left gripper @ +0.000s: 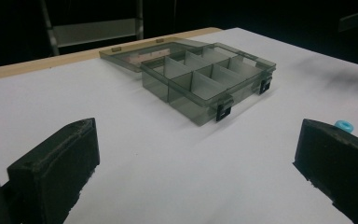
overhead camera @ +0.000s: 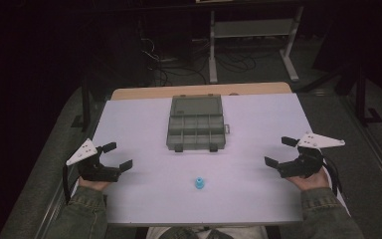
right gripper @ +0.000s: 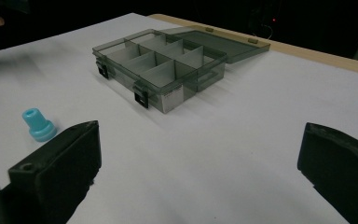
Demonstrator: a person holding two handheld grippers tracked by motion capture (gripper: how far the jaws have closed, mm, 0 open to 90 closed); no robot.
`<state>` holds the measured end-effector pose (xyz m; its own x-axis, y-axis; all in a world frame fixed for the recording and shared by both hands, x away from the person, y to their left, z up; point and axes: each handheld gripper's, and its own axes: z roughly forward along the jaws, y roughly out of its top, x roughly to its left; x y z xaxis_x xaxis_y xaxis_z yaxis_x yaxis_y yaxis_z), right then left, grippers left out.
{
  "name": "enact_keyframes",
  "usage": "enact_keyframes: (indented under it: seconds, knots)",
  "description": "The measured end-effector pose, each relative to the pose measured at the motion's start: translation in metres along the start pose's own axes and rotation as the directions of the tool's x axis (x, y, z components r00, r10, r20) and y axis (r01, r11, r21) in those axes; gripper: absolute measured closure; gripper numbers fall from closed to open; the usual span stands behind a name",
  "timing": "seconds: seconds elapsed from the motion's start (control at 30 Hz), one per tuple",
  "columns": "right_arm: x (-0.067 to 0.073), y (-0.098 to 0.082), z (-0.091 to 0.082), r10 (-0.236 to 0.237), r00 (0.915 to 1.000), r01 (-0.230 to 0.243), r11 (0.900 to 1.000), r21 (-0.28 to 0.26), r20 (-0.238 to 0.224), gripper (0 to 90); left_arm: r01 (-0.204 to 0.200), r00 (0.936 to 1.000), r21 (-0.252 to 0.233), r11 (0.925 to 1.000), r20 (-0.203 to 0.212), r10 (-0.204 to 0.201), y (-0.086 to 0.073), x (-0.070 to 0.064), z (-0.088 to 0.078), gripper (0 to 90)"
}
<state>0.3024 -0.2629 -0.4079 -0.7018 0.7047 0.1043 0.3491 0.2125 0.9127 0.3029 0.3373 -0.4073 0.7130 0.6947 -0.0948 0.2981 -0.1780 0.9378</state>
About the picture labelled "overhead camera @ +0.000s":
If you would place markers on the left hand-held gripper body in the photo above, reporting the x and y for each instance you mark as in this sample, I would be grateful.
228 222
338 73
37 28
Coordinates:
94 171

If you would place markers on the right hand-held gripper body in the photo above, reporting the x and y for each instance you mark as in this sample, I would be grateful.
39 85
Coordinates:
305 164

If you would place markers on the small blue plastic part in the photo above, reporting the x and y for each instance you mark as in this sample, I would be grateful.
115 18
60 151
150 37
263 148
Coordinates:
199 183

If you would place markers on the grey compartment storage box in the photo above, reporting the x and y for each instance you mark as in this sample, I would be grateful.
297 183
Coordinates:
196 127

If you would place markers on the person's left hand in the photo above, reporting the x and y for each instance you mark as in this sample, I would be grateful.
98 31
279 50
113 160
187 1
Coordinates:
93 184

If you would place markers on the person's right hand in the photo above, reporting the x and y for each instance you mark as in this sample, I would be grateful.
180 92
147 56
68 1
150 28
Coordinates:
310 182

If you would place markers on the white table mat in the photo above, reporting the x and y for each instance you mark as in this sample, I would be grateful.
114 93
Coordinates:
146 139

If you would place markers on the black metal stand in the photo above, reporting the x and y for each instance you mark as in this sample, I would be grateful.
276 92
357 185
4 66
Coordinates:
85 103
361 99

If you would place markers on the grey metal desk frame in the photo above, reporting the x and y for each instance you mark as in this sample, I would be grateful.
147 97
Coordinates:
253 28

